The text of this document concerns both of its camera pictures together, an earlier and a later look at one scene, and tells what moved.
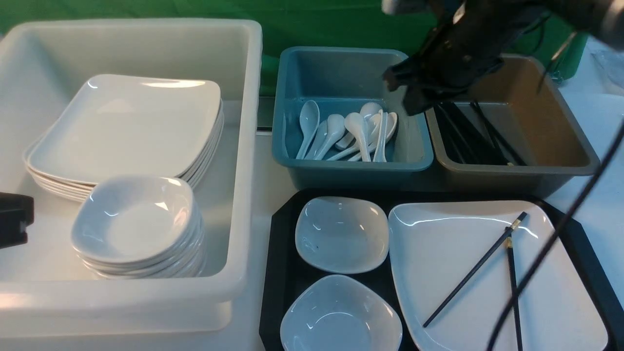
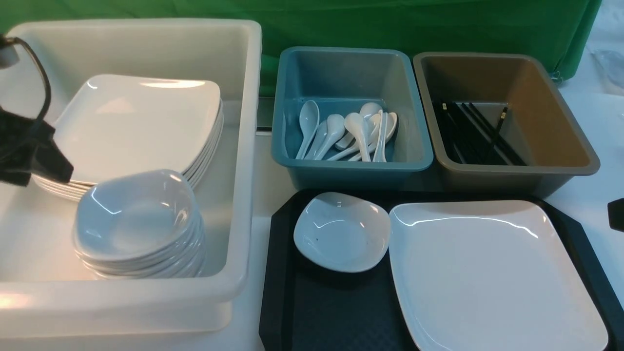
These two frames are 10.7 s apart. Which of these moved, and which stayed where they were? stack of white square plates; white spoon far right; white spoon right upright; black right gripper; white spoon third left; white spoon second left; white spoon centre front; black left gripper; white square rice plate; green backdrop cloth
Moved: black right gripper; black left gripper
Stayed: green backdrop cloth; white spoon right upright; white spoon centre front; white spoon far right; white square rice plate; white spoon third left; stack of white square plates; white spoon second left
